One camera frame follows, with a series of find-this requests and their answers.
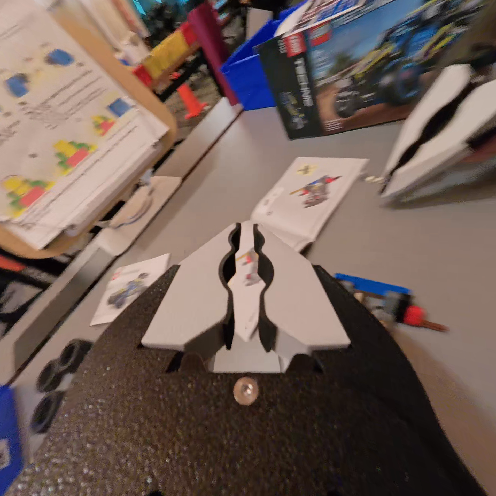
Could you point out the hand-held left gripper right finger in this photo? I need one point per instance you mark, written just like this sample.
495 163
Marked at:
306 310

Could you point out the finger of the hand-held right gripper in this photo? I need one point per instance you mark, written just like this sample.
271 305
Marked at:
434 100
445 155

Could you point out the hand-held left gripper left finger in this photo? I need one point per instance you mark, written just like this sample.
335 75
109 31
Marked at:
186 310

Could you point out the partly built lego car chassis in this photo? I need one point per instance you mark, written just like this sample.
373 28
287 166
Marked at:
387 302

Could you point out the small lego leaflet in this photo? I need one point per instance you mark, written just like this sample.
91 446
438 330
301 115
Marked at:
128 286

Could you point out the lego set box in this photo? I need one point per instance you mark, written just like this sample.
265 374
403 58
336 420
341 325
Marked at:
348 77

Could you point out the open lego instruction booklet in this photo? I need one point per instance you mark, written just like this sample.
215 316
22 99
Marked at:
310 201

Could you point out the black toy tyre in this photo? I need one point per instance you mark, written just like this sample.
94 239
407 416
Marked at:
75 354
52 376
46 412

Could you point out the printed paper sheet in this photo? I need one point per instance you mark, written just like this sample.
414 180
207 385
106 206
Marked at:
329 11

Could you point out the blue plastic bin with tag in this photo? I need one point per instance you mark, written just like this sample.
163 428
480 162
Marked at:
9 418

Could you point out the round wooden board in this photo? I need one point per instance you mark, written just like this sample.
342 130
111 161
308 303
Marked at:
155 104

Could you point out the orange traffic cone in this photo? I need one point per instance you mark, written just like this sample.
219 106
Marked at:
190 100

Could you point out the dark red panel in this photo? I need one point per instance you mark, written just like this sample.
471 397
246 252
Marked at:
213 46

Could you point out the stack of printed paper sheets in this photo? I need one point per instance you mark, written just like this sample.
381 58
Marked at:
58 116

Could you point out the white flat base plate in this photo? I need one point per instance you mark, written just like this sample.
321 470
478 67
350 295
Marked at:
162 193

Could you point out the yellow and red rail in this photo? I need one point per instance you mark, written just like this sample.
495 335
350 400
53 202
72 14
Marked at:
166 50

